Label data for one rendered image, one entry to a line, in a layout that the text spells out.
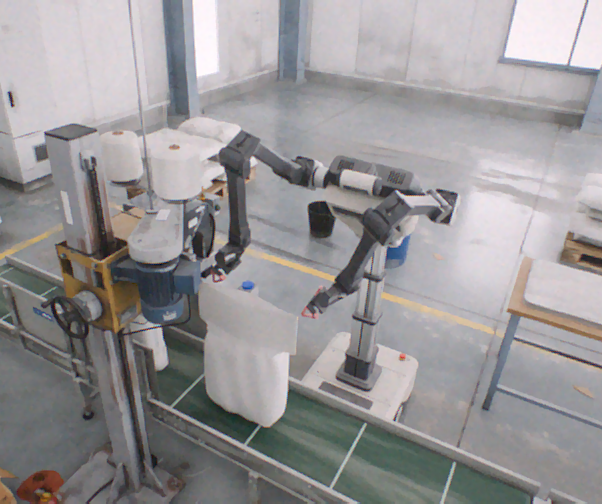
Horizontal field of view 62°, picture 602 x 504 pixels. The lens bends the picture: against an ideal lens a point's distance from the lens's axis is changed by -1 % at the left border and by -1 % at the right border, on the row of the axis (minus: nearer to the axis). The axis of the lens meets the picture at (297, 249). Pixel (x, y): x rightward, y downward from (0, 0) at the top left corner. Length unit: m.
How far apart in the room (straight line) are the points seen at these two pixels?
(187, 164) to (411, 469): 1.58
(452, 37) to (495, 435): 7.61
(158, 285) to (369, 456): 1.21
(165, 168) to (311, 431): 1.38
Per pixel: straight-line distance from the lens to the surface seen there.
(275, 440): 2.43
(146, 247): 1.73
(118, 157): 1.91
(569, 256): 5.07
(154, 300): 1.85
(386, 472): 2.38
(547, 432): 3.34
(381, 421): 2.52
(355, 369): 2.81
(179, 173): 1.72
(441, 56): 9.79
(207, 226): 2.24
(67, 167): 1.75
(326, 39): 10.51
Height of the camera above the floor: 2.28
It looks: 31 degrees down
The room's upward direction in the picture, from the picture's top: 3 degrees clockwise
